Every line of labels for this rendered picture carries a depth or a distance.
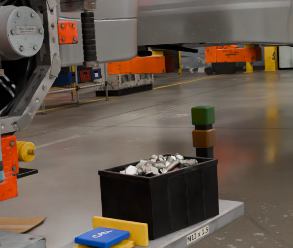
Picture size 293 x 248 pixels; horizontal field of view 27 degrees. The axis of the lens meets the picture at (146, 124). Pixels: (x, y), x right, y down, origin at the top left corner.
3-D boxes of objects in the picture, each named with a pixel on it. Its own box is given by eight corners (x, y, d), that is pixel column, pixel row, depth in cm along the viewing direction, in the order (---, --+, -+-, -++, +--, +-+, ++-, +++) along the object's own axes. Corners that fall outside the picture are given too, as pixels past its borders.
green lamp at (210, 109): (200, 122, 138) (199, 105, 138) (216, 123, 136) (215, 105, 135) (190, 125, 135) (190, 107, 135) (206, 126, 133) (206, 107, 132)
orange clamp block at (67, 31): (41, 45, 191) (61, 44, 198) (59, 44, 187) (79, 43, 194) (39, 22, 190) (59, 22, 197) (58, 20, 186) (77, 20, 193)
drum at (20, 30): (-6, 60, 175) (-11, 10, 173) (49, 58, 163) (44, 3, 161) (-47, 63, 163) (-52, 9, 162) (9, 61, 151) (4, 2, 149)
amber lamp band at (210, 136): (201, 144, 139) (200, 127, 138) (217, 145, 137) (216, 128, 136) (191, 147, 136) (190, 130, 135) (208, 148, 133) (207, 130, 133)
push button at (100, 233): (100, 237, 113) (99, 225, 112) (131, 242, 109) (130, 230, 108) (74, 249, 107) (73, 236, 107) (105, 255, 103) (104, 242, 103)
